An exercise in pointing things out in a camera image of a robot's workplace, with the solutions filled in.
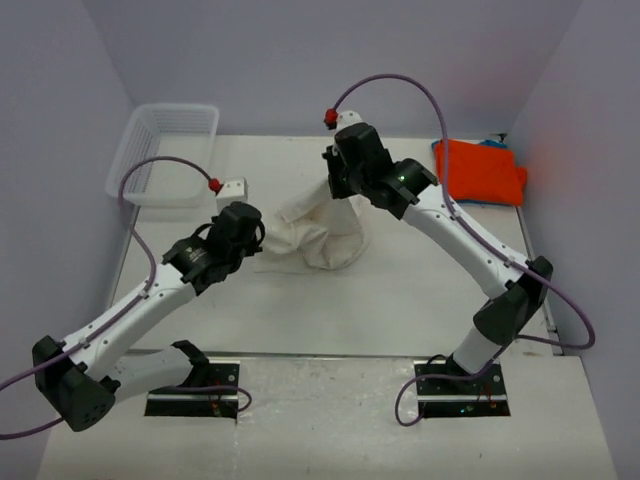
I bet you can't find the white t shirt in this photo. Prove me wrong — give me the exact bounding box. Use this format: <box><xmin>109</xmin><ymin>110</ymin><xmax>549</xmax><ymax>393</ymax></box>
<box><xmin>253</xmin><ymin>180</ymin><xmax>371</xmax><ymax>274</ymax></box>

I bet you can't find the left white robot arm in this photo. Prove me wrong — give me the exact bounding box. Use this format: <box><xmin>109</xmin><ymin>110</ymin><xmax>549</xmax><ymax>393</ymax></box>
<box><xmin>32</xmin><ymin>201</ymin><xmax>265</xmax><ymax>432</ymax></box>

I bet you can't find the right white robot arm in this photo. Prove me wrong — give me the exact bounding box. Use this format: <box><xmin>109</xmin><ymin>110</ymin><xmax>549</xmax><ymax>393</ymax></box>
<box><xmin>322</xmin><ymin>112</ymin><xmax>553</xmax><ymax>393</ymax></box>

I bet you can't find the white plastic basket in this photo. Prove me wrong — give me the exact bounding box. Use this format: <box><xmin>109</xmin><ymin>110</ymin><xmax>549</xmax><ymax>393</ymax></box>
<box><xmin>105</xmin><ymin>103</ymin><xmax>220</xmax><ymax>208</ymax></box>

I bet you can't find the folded orange t shirt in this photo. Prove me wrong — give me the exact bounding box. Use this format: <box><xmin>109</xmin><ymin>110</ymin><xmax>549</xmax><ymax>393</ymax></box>
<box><xmin>447</xmin><ymin>140</ymin><xmax>528</xmax><ymax>207</ymax></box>

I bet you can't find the folded blue t shirt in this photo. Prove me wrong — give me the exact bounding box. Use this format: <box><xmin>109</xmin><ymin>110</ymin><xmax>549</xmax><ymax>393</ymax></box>
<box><xmin>477</xmin><ymin>139</ymin><xmax>508</xmax><ymax>149</ymax></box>

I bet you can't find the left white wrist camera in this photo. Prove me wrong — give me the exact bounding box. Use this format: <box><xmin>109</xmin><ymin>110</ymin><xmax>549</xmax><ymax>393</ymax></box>
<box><xmin>216</xmin><ymin>177</ymin><xmax>249</xmax><ymax>212</ymax></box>

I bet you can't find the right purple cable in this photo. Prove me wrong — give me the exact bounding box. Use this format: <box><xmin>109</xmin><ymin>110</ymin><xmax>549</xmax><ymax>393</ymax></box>
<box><xmin>323</xmin><ymin>73</ymin><xmax>597</xmax><ymax>428</ymax></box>

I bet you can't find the purple cable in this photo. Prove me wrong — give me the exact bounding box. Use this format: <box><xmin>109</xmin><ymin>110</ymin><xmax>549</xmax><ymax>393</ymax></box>
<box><xmin>323</xmin><ymin>73</ymin><xmax>597</xmax><ymax>428</ymax></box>
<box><xmin>0</xmin><ymin>155</ymin><xmax>253</xmax><ymax>441</ymax></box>

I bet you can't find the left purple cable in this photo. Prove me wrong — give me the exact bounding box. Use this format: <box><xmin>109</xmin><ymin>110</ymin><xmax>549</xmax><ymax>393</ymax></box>
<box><xmin>0</xmin><ymin>155</ymin><xmax>253</xmax><ymax>441</ymax></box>

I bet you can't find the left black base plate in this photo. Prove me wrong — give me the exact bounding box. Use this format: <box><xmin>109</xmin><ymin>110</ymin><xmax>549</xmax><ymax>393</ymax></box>
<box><xmin>144</xmin><ymin>363</ymin><xmax>240</xmax><ymax>420</ymax></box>

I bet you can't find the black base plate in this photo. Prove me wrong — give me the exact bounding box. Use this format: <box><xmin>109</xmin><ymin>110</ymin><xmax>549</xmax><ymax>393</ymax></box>
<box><xmin>144</xmin><ymin>363</ymin><xmax>240</xmax><ymax>420</ymax></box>
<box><xmin>416</xmin><ymin>363</ymin><xmax>511</xmax><ymax>419</ymax></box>

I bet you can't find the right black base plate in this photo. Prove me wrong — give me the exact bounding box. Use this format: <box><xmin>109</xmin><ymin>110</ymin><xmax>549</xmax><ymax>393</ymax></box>
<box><xmin>416</xmin><ymin>363</ymin><xmax>511</xmax><ymax>419</ymax></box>

